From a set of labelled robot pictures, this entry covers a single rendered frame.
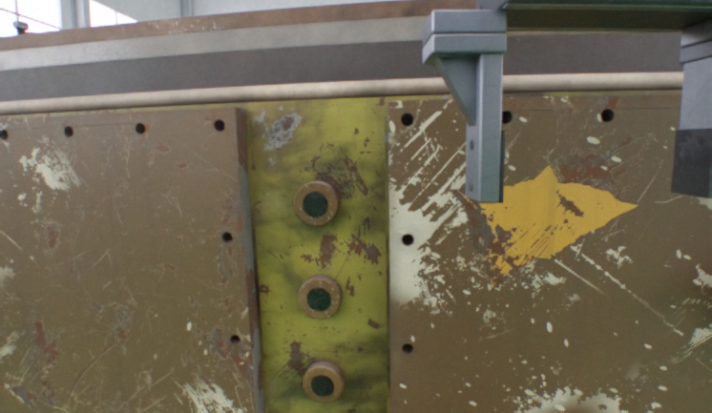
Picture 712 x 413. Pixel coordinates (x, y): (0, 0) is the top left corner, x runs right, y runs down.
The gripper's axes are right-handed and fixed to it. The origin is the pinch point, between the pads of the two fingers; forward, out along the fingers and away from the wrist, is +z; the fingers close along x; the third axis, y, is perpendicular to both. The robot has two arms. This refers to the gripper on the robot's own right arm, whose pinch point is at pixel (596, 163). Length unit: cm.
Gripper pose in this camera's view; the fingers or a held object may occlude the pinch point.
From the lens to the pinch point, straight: 25.2
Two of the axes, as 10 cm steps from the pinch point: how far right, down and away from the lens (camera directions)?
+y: 0.0, 1.3, -9.9
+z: 0.2, 9.9, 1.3
